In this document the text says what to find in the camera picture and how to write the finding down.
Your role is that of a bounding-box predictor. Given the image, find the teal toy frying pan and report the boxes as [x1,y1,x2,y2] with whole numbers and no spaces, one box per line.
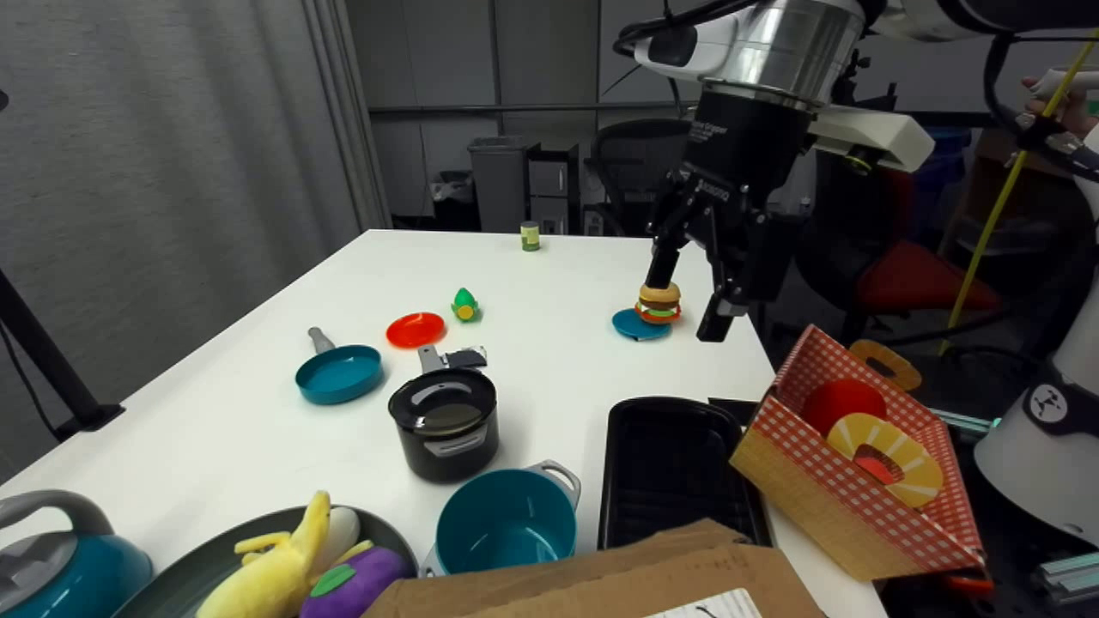
[291,322,389,410]

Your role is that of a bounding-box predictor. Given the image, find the dark plate with plush food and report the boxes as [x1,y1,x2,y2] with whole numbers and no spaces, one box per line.
[110,504,423,618]

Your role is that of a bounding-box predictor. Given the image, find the black office chair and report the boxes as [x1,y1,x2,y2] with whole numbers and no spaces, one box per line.
[587,117,702,239]

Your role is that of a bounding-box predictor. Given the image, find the black baking tray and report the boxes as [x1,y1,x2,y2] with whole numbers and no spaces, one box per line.
[595,394,777,552]

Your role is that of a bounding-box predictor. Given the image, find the person in pink sweater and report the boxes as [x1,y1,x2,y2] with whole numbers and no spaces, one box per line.
[1019,63,1099,184]

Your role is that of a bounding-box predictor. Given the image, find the light teal flat object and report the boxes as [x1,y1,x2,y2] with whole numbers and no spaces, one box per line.
[1034,549,1099,604]

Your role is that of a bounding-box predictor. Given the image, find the white plush vegetable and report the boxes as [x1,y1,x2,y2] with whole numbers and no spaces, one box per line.
[322,504,365,568]

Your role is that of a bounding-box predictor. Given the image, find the brown cardboard box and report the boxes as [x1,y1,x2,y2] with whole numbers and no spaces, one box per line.
[365,514,829,618]

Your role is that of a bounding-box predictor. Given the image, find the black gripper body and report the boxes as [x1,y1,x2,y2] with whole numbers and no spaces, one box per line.
[661,86,820,302]

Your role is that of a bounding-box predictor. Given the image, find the toy corn cob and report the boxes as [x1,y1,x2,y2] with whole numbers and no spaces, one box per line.
[447,284,486,326]

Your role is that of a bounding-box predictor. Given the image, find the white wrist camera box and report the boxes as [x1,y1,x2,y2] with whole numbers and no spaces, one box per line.
[611,9,940,174]

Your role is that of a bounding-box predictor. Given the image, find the glass lid with handle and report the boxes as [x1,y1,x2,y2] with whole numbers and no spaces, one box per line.
[389,366,499,446]

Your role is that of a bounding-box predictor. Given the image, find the toy donut ring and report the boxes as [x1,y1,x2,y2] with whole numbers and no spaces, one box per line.
[824,413,944,512]

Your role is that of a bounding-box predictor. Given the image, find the black tripod stand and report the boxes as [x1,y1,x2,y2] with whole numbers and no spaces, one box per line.
[0,269,124,446]

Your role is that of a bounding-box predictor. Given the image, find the purple plush eggplant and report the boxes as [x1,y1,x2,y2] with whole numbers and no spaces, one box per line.
[298,544,414,618]

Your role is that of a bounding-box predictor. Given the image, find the teal toy pot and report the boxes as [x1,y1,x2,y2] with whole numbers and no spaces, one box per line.
[433,459,587,576]

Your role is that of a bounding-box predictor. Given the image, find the yellow plush vegetable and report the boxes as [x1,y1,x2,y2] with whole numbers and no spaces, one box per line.
[196,492,336,618]

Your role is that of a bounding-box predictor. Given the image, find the black pot with handle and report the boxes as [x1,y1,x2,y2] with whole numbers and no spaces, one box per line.
[385,343,507,485]

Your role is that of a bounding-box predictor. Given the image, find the teal toy kettle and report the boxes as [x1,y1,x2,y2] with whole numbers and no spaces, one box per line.
[0,486,157,618]

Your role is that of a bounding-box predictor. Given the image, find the small teal plate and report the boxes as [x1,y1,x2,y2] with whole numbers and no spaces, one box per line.
[610,305,682,343]

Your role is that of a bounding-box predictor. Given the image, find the red checkered basket box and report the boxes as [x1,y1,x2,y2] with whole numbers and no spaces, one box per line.
[729,322,988,583]

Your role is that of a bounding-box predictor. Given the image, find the red round toy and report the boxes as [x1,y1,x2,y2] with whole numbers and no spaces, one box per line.
[801,373,893,441]

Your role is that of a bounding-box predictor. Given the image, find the yellow cable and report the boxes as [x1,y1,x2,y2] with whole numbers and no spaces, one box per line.
[944,29,1099,337]

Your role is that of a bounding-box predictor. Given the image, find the orange toy plate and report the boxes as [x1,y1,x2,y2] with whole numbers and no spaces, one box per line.
[383,309,452,355]

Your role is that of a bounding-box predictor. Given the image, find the red chair seat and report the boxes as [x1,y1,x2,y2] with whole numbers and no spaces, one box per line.
[852,236,1007,315]

